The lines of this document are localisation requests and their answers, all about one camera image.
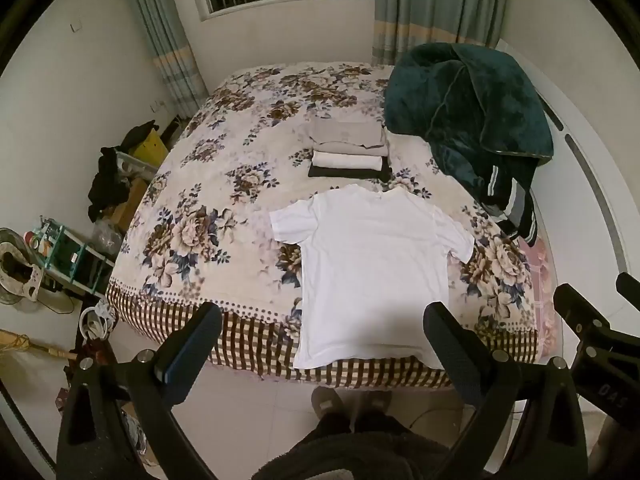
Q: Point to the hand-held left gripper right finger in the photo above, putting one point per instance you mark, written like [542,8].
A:
[452,360]

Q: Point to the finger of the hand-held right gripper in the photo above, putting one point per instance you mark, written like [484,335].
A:
[630,287]
[582,312]

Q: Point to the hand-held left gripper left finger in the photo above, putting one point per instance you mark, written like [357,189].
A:
[176,362]

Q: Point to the white t-shirt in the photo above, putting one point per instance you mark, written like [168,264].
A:
[372,270]

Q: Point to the pink bed sheet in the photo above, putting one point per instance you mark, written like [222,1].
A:
[542,290]

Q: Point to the grey slipper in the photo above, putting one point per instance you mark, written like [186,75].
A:
[375,402]
[327,402]

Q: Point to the white curved headboard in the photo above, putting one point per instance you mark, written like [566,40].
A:
[595,200]

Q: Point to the dark striped garment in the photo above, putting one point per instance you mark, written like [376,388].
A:
[515,205]

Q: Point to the person's dark fleece clothing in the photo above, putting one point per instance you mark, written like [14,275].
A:
[350,450]

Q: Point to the clear plastic bag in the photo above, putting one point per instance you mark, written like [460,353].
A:
[107,240]

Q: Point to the teal storage rack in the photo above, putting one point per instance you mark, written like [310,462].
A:
[75,260]

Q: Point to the straw broom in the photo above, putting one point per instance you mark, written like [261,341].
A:
[30,347]

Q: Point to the cardboard box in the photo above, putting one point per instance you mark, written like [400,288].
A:
[127,205]

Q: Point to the bed with floral bedspread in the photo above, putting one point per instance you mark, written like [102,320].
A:
[240,210]

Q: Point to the electric fan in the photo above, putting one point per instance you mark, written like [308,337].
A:
[17,272]

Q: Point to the black clothing heap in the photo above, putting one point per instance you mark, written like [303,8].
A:
[107,180]

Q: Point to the folded black garment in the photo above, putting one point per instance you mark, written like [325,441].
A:
[345,172]

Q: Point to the yellow box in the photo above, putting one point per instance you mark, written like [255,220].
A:
[149,147]

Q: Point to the folded white garment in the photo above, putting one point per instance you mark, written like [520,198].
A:
[345,160]

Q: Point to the dark green plush blanket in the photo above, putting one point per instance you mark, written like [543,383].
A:
[465,105]

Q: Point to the folded beige garment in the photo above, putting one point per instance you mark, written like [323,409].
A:
[347,135]

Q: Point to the grey-blue curtain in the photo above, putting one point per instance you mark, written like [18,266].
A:
[435,5]
[165,35]

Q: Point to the wall socket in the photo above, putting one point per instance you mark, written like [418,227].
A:
[157,106]

